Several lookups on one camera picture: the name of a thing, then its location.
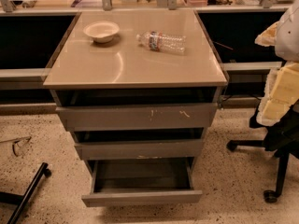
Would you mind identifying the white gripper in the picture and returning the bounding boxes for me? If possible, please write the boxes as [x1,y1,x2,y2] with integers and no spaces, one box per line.
[255,22,299,126]

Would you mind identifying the grey bottom drawer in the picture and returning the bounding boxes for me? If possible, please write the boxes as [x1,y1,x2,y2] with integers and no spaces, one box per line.
[81,158,202,207]

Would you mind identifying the grey drawer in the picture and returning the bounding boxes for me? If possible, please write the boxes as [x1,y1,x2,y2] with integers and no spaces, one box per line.
[81,158,202,207]
[54,87,218,132]
[71,128,206,160]

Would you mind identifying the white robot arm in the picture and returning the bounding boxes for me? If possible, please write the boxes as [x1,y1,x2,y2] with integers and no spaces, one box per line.
[255,0,299,126]

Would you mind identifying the grey top drawer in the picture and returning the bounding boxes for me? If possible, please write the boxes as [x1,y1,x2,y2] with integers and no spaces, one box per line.
[54,87,218,132]

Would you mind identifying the grey drawer cabinet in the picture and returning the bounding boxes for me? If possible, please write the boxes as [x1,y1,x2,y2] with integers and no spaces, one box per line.
[42,9,229,208]

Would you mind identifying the grey middle drawer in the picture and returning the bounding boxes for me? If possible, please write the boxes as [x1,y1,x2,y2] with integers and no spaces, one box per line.
[71,128,206,160]

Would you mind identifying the black office chair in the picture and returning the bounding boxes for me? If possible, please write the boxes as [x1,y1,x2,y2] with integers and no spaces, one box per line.
[226,105,299,203]

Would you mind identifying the clear plastic water bottle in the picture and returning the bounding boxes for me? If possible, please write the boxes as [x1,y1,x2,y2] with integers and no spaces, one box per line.
[136,31,186,54]

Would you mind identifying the white paper bowl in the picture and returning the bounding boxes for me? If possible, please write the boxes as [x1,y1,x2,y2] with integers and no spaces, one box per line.
[83,21,120,43]

